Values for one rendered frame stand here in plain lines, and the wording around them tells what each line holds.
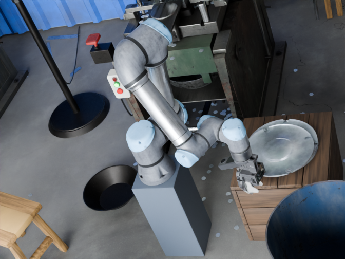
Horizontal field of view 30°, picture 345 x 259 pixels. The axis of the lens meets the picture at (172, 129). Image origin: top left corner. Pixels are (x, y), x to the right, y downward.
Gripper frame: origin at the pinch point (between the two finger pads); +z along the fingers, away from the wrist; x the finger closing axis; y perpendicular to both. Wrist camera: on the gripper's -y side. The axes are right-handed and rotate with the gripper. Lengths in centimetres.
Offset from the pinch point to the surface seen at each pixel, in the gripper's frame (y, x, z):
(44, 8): -234, 132, 21
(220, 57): -31, 48, -23
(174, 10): -54, 57, -40
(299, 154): 10.6, 23.0, 1.2
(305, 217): 22.6, -2.1, 5.6
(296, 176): 12.5, 14.4, 4.0
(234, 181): -10.6, 5.6, 4.0
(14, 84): -218, 69, 36
